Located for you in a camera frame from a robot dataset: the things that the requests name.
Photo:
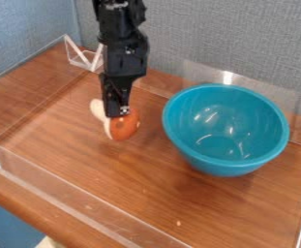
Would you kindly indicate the blue plastic bowl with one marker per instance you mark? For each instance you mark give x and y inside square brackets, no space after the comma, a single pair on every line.
[228,129]

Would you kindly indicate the clear acrylic corner bracket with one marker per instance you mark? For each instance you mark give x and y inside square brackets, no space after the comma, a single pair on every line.
[86,59]

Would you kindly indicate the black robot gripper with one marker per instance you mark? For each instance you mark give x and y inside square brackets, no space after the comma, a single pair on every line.
[126,56]

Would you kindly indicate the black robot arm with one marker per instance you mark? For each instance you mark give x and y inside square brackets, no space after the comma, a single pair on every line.
[118,6]

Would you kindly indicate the clear acrylic barrier wall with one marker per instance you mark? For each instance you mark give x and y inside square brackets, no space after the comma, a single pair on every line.
[98,193]

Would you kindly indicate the toy mushroom brown cap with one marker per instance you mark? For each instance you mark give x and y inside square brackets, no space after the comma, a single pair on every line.
[120,128]

